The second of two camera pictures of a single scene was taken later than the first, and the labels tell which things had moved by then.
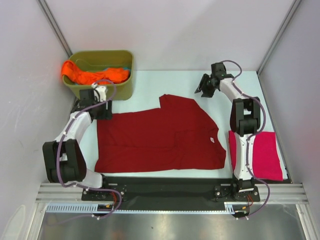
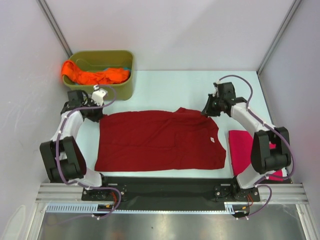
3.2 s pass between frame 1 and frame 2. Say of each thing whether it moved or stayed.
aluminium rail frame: stayed
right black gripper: moved
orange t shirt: stayed
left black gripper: moved
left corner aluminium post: stayed
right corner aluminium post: stayed
